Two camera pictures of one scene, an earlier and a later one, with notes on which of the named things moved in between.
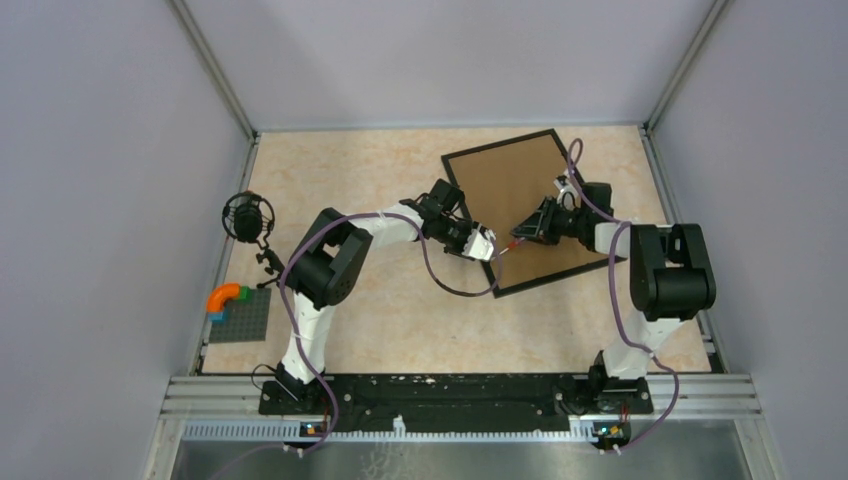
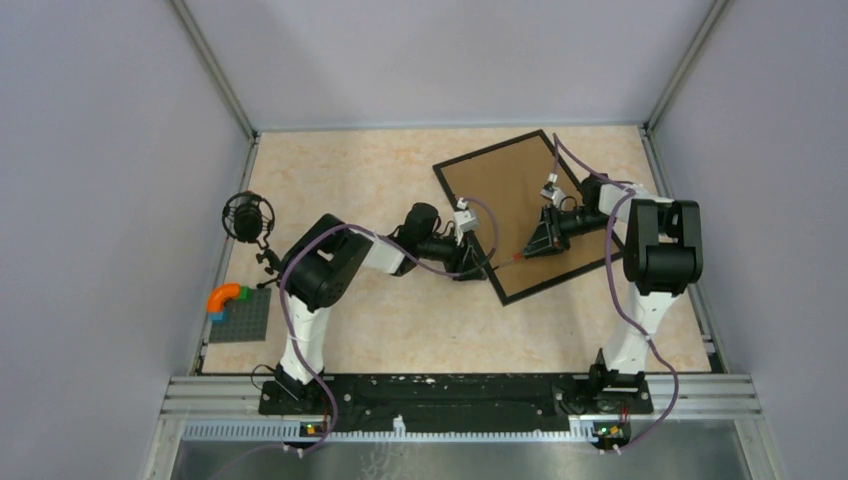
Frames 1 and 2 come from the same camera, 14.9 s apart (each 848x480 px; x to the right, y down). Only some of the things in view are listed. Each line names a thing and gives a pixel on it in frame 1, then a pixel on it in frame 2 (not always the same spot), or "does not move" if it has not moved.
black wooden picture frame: (503, 182) does not move
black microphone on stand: (250, 217) does not move
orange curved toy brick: (216, 298) does not move
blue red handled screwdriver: (512, 245) -> (517, 257)
